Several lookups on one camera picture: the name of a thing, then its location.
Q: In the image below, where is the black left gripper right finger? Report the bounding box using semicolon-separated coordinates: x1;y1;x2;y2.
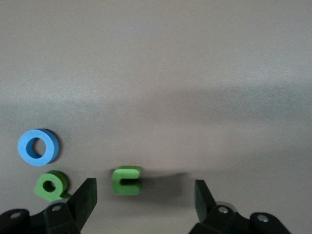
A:
189;179;293;234

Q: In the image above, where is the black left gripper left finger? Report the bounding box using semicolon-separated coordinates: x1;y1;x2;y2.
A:
0;177;98;234

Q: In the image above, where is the green foam letter q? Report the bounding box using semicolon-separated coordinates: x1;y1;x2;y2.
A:
33;170;72;202

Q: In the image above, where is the green foam letter n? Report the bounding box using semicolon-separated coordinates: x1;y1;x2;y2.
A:
111;165;142;196

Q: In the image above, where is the blue foam letter o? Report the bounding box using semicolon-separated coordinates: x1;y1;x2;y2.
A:
17;128;60;167

